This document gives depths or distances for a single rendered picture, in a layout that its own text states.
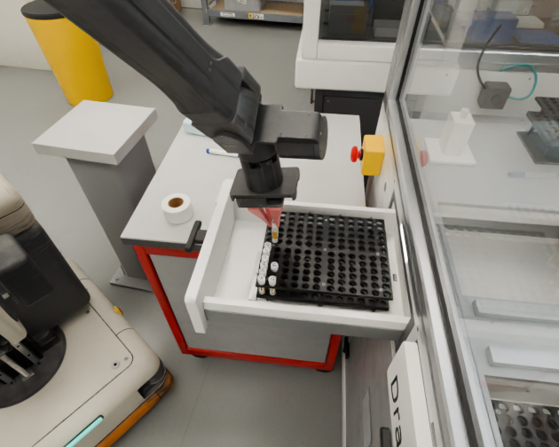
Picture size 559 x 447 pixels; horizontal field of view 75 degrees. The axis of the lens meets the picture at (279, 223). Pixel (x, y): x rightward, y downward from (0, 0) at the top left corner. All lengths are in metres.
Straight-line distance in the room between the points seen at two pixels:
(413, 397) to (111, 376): 0.97
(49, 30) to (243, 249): 2.52
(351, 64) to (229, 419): 1.29
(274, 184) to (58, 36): 2.62
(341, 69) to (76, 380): 1.29
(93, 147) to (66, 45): 1.86
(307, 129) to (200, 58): 0.16
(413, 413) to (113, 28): 0.50
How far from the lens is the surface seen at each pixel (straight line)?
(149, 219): 0.94
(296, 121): 0.46
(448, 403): 0.46
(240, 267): 0.70
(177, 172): 1.06
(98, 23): 0.32
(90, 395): 1.30
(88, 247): 2.05
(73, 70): 3.13
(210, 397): 1.49
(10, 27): 4.06
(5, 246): 1.06
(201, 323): 0.63
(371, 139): 0.91
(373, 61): 1.32
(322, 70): 1.32
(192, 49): 0.36
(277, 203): 0.55
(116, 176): 1.32
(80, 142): 1.30
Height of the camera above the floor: 1.40
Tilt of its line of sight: 47 degrees down
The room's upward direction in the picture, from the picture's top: straight up
